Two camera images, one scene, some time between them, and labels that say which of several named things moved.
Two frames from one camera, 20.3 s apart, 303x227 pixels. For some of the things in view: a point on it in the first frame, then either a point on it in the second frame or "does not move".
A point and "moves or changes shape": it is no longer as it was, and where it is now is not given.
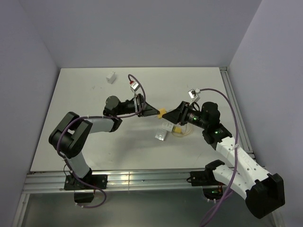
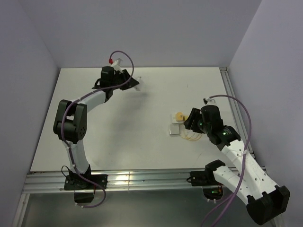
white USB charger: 161,134 to 174,129
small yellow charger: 163,111 moves or changes shape
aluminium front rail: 129,180 does not move
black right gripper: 179,114 to 195,114
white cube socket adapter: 167,126 moves or changes shape
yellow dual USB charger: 177,129 moves or changes shape
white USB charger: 111,77 moves or changes shape
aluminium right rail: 229,86 does not move
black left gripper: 148,110 to 124,75
